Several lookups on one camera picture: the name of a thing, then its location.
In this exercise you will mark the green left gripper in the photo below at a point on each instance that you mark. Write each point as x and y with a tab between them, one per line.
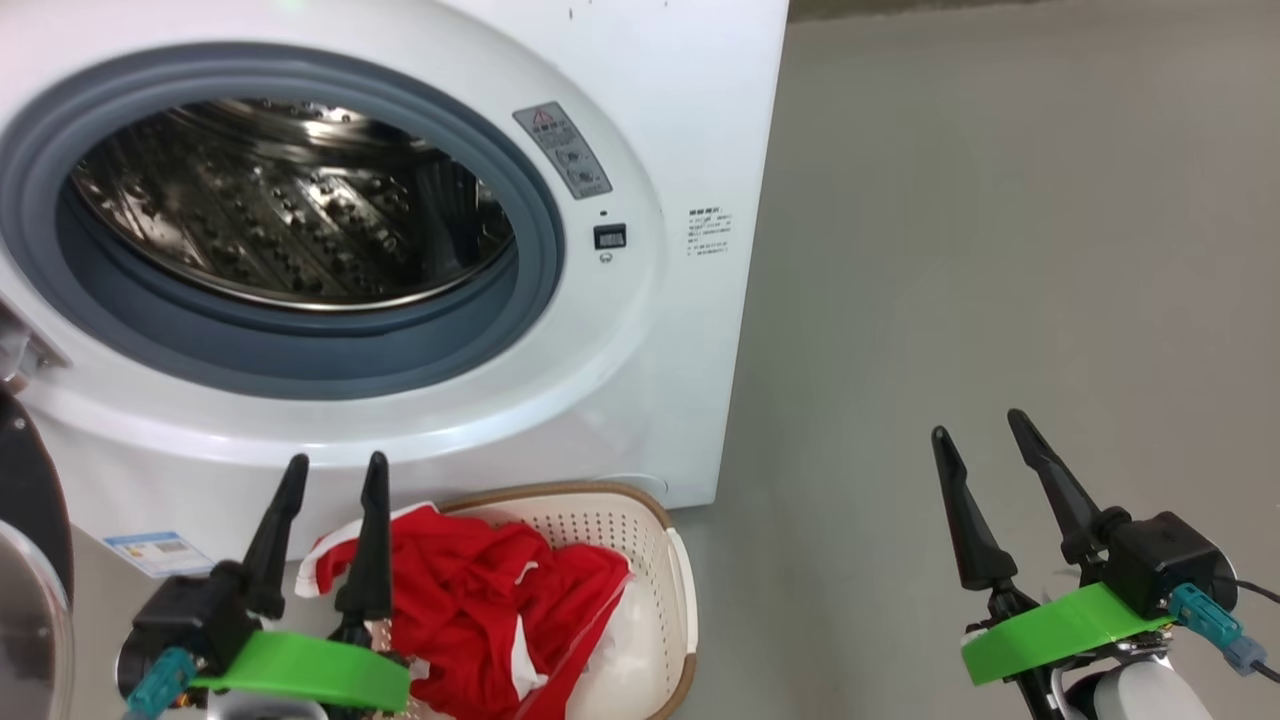
310	670

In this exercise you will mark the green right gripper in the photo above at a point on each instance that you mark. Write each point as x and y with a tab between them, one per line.
1060	630

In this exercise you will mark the red and white garment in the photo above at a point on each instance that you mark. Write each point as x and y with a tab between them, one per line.
470	610

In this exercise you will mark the round black glass washer door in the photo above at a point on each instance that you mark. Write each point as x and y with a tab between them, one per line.
30	560

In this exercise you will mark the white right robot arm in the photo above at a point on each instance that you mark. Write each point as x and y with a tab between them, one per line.
1140	695

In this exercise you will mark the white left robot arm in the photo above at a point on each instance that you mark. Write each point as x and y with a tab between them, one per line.
260	708

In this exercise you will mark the white front-load washing machine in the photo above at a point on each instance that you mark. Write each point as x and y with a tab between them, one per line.
620	400

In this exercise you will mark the cream perforated basket brown rim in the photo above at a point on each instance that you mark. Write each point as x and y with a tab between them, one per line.
650	600

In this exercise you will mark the blue energy label sticker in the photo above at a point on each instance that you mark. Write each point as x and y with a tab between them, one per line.
160	553

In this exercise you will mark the round white filter cover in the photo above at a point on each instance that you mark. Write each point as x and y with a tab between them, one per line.
640	483

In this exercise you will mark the grey warning sticker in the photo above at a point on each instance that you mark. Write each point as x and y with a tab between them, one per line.
563	150

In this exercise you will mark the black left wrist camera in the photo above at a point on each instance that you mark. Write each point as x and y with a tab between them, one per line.
190	610

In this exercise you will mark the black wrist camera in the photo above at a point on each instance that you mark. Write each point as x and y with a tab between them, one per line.
190	610
1165	560

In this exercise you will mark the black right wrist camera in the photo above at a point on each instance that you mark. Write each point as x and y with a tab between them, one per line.
1165	560

